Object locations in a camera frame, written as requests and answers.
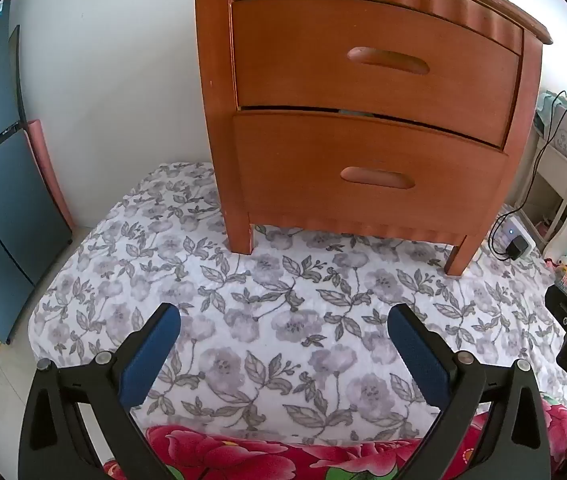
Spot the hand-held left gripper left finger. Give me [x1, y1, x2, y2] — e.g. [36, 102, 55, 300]
[18, 302, 182, 480]

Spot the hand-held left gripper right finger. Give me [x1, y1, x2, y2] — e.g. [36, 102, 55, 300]
[387, 303, 551, 480]

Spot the wooden drawer with clothes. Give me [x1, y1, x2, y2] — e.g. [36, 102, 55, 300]
[234, 109, 510, 236]

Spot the white power strip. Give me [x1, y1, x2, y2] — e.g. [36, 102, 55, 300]
[493, 215, 537, 256]

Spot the red floral blanket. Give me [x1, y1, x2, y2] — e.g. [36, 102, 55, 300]
[102, 400, 567, 480]

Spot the grey floral quilt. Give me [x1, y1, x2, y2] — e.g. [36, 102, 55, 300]
[28, 161, 567, 448]

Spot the light teal cloth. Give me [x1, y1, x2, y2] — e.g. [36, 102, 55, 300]
[536, 91, 559, 131]

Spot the brown wooden nightstand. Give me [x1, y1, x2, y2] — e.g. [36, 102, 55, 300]
[182, 0, 554, 277]

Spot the plain wooden nightstand drawer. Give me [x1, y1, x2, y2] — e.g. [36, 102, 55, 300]
[231, 0, 524, 150]

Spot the black cable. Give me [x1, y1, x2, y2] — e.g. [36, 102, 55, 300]
[487, 91, 567, 261]

